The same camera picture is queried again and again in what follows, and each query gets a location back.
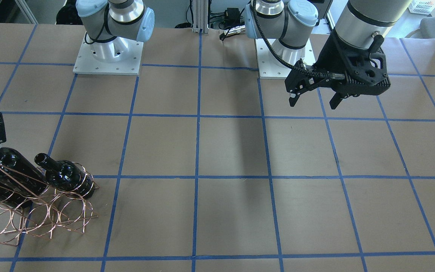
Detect copper wire wine rack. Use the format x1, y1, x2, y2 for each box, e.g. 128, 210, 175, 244
0, 160, 100, 247

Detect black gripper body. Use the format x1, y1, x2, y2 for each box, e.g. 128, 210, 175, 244
316, 32, 391, 95

